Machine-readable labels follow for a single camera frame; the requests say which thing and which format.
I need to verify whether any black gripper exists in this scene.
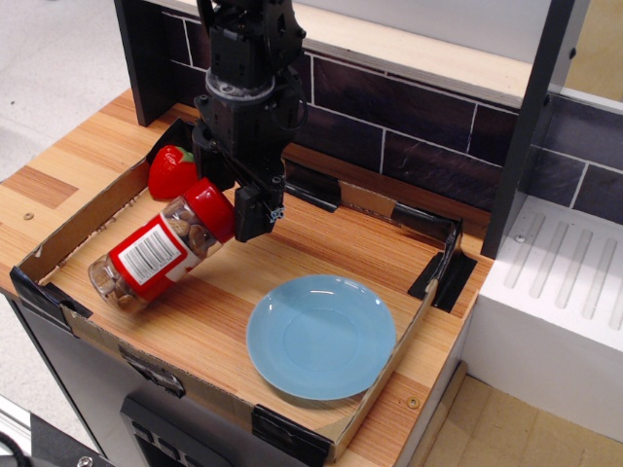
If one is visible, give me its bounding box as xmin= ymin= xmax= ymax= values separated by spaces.
xmin=192 ymin=92 xmax=287 ymax=242

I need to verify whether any red-lidded spice bottle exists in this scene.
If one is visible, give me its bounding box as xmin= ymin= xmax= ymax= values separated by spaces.
xmin=89 ymin=178 xmax=235 ymax=313

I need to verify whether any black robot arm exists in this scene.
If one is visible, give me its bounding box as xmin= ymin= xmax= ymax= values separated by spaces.
xmin=192 ymin=1 xmax=308 ymax=242

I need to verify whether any cardboard fence with black tape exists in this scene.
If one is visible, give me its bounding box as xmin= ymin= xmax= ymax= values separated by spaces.
xmin=1 ymin=106 xmax=493 ymax=466

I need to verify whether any red toy bell pepper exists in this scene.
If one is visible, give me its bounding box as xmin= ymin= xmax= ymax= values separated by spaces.
xmin=148 ymin=145 xmax=199 ymax=200

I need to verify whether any light blue plate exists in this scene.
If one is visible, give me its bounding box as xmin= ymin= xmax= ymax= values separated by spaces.
xmin=246 ymin=274 xmax=396 ymax=401

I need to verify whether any black oven control panel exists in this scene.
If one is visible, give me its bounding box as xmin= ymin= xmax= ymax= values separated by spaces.
xmin=120 ymin=396 xmax=232 ymax=467

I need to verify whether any white dish drying rack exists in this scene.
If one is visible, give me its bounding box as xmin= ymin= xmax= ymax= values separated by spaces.
xmin=462 ymin=197 xmax=622 ymax=441

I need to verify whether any dark grey shelf frame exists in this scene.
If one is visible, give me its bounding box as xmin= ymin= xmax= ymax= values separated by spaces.
xmin=115 ymin=1 xmax=589 ymax=257

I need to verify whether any black cable bottom left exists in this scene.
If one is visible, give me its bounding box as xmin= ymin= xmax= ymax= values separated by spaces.
xmin=0 ymin=427 xmax=30 ymax=467

